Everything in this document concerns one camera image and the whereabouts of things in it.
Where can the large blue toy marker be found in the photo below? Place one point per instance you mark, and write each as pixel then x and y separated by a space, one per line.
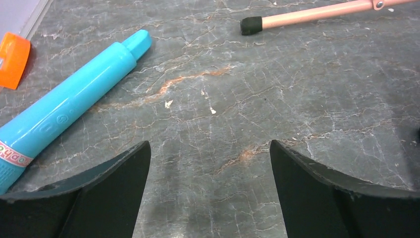
pixel 24 137

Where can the small orange clip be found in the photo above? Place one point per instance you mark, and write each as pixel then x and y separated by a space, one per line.
pixel 14 53

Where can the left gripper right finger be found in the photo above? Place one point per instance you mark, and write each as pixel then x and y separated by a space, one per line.
pixel 320 202

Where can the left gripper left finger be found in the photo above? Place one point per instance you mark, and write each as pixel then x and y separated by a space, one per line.
pixel 101 202

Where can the pink folding easel stand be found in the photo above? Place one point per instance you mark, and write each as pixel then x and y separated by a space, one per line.
pixel 255 24

